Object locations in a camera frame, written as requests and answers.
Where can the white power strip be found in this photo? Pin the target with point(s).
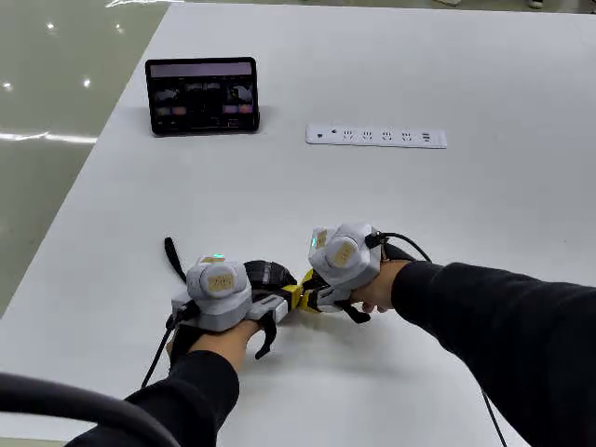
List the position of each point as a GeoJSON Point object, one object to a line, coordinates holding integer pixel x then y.
{"type": "Point", "coordinates": [377, 136]}

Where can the black tape measure yellow blade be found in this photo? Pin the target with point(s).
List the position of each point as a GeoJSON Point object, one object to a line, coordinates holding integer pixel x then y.
{"type": "Point", "coordinates": [267, 277]}

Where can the person's left hand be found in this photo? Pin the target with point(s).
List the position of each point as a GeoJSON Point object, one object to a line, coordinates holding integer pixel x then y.
{"type": "Point", "coordinates": [223, 337]}

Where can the person's right forearm black sleeve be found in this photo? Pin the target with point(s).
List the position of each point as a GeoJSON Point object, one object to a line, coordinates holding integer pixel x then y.
{"type": "Point", "coordinates": [507, 335]}

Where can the black curved headset band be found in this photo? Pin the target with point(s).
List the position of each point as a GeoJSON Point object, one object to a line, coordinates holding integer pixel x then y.
{"type": "Point", "coordinates": [93, 407]}

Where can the black tablet with screen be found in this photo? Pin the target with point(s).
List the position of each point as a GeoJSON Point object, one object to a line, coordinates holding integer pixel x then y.
{"type": "Point", "coordinates": [202, 95]}

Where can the person's left forearm black sleeve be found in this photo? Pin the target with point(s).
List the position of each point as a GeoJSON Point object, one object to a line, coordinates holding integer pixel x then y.
{"type": "Point", "coordinates": [181, 405]}

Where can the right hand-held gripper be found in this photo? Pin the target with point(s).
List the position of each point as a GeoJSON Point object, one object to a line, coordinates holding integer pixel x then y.
{"type": "Point", "coordinates": [344, 261]}

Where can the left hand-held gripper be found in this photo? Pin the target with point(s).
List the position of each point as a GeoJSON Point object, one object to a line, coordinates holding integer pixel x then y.
{"type": "Point", "coordinates": [219, 298]}

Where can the person's right hand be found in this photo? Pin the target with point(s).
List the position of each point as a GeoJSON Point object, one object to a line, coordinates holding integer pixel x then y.
{"type": "Point", "coordinates": [377, 288]}

